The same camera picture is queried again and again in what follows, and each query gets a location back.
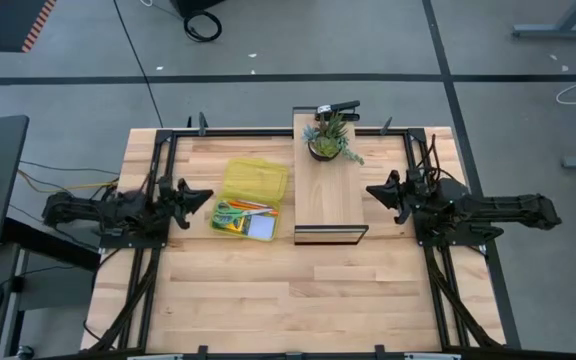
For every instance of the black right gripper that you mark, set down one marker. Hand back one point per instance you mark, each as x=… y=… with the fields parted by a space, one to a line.
x=408 y=197

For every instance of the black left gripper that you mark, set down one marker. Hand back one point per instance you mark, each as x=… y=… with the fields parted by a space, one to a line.
x=170 y=200

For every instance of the orange pencil pink eraser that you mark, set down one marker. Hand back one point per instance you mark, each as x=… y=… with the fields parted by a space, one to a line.
x=248 y=206
x=268 y=213

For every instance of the green yellow crayon box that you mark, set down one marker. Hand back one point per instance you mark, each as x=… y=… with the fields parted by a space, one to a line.
x=238 y=229

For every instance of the clear pink pen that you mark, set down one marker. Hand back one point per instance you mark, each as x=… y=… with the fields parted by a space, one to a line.
x=255 y=202

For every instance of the purple notepad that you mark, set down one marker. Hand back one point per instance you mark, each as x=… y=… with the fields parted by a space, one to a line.
x=261 y=227

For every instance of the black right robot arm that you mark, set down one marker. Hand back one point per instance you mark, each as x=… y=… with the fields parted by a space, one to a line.
x=508 y=207

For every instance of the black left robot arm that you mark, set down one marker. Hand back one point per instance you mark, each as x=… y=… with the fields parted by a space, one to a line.
x=83 y=210

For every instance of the yellow transparent pencil case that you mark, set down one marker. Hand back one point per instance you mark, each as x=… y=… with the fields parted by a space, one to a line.
x=255 y=180

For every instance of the potted succulent plant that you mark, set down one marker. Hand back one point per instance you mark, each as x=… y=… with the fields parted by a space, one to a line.
x=325 y=145

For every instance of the black clamp white label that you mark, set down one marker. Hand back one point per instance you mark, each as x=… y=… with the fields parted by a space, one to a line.
x=340 y=106

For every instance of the black box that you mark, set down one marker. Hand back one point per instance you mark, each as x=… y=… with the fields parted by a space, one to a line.
x=193 y=5

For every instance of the orange black striped mat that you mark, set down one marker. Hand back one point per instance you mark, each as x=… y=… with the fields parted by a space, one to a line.
x=3 y=25

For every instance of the wooden shelf black metal frame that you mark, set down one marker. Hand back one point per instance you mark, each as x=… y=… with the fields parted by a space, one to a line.
x=328 y=195

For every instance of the black table frame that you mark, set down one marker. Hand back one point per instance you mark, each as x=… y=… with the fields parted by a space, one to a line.
x=248 y=133

